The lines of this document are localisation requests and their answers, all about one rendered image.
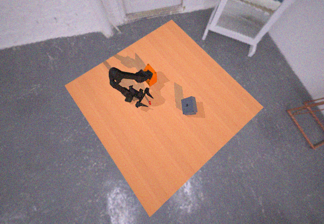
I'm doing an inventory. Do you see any grey flat panel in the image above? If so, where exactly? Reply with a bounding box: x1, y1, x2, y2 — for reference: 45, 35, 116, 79
181, 96, 197, 115

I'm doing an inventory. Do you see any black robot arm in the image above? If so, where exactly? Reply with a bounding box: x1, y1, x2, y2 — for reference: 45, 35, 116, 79
109, 67, 153, 102

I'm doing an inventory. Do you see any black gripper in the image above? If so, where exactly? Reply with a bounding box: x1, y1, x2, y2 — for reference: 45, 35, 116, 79
134, 88, 153, 108

